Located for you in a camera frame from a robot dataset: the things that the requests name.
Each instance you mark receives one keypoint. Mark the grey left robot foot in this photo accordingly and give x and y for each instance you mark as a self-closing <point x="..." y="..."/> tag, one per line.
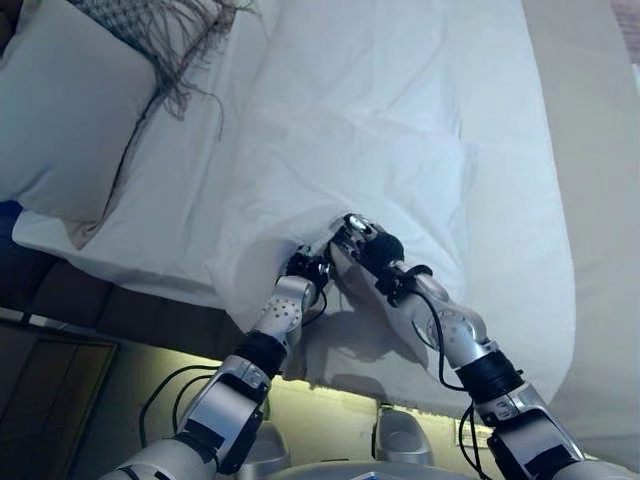
<point x="275" y="445"/>

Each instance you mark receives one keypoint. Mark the grey robot torso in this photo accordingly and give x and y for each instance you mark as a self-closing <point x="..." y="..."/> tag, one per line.
<point x="375" y="472"/>

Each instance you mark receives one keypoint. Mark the beige pillow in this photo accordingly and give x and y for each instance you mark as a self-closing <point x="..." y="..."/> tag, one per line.
<point x="65" y="125"/>

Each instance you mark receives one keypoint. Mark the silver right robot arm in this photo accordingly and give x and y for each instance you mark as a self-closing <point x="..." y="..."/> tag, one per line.
<point x="475" y="350"/>

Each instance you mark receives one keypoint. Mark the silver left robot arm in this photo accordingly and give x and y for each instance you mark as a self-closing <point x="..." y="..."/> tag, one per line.
<point x="225" y="400"/>

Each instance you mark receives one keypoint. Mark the white bed sheet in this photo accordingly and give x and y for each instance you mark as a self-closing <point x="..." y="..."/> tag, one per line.
<point x="175" y="200"/>

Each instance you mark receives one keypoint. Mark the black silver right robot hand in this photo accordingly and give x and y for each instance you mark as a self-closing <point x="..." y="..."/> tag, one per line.
<point x="380" y="247"/>

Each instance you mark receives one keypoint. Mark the beige bedspread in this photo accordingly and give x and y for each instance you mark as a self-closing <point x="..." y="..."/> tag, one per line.
<point x="600" y="200"/>

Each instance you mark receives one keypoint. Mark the white duvet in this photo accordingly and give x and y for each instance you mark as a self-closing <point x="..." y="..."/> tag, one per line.
<point x="375" y="125"/>

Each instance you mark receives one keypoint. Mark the dark nightstand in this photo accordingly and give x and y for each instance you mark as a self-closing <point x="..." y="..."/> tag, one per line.
<point x="50" y="400"/>

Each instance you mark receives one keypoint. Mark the grey fringed woven cushion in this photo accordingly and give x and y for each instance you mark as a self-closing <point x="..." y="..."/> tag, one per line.
<point x="165" y="50"/>

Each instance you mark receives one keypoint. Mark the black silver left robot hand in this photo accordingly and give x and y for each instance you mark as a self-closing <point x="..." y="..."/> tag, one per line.
<point x="310" y="267"/>

